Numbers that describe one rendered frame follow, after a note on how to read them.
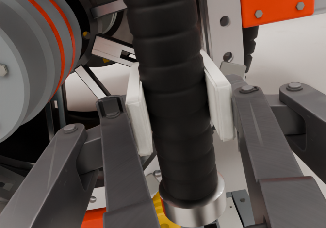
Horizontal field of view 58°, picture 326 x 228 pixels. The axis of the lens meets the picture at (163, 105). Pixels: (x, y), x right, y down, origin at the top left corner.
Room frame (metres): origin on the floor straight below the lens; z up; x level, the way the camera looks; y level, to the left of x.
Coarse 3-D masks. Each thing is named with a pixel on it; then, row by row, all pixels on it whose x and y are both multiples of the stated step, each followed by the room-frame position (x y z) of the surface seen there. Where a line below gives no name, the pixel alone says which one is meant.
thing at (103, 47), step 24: (72, 0) 0.51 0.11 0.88; (120, 0) 0.47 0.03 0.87; (96, 24) 0.47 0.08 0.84; (96, 48) 0.47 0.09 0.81; (120, 48) 0.47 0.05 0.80; (72, 72) 0.47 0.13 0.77; (96, 96) 0.47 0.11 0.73; (48, 120) 0.47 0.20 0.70; (72, 120) 0.63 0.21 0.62; (96, 120) 0.62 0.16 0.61; (0, 144) 0.48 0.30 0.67; (24, 144) 0.50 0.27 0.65; (48, 144) 0.52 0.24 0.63; (24, 168) 0.45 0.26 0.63
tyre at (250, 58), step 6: (246, 30) 0.44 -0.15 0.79; (252, 30) 0.44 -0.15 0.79; (246, 36) 0.44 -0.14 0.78; (252, 36) 0.44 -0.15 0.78; (246, 42) 0.44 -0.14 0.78; (252, 42) 0.45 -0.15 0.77; (246, 48) 0.44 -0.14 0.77; (252, 48) 0.44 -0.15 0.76; (246, 54) 0.44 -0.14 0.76; (246, 60) 0.44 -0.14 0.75; (246, 66) 0.44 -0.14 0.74; (246, 72) 0.45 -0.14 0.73; (6, 168) 0.45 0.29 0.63; (12, 168) 0.45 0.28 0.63; (18, 168) 0.46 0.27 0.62; (24, 174) 0.45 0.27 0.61
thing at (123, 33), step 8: (96, 0) 0.76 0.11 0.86; (104, 0) 0.76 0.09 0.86; (104, 16) 0.76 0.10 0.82; (112, 16) 0.76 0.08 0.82; (120, 16) 0.80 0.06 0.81; (104, 24) 0.76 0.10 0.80; (112, 24) 0.80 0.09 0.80; (120, 24) 0.80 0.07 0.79; (128, 24) 0.80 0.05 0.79; (88, 32) 0.76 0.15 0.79; (104, 32) 0.76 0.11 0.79; (112, 32) 0.81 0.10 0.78; (120, 32) 0.80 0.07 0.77; (128, 32) 0.80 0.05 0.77; (128, 40) 0.80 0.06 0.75; (96, 56) 0.81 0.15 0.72; (88, 64) 0.81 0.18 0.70; (96, 64) 0.81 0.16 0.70; (104, 64) 0.81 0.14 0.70
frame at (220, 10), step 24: (216, 0) 0.36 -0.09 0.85; (216, 24) 0.36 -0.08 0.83; (240, 24) 0.36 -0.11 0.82; (216, 48) 0.36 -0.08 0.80; (240, 48) 0.36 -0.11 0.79; (240, 72) 0.36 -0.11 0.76; (0, 168) 0.42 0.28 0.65; (144, 168) 0.37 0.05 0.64; (0, 192) 0.38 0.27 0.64; (96, 192) 0.36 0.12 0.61
